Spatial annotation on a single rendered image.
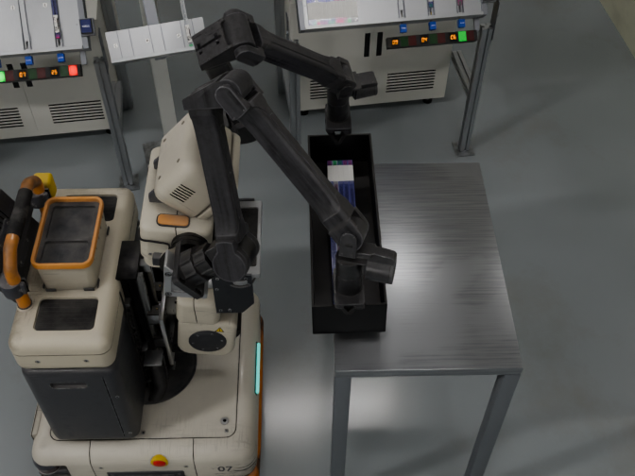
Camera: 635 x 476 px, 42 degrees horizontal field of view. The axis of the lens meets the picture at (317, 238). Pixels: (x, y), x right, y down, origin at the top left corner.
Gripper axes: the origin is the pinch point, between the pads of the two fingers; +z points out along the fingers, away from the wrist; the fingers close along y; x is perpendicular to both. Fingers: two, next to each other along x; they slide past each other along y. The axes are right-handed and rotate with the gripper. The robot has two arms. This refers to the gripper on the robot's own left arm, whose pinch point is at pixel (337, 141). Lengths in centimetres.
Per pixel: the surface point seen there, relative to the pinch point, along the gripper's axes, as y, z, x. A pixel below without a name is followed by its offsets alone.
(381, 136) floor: 105, 97, -24
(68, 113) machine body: 103, 77, 110
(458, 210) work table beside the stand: -12.2, 16.0, -33.3
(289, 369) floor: -15, 95, 17
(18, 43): 75, 20, 109
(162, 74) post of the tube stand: 89, 47, 64
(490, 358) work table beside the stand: -60, 16, -35
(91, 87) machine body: 104, 64, 98
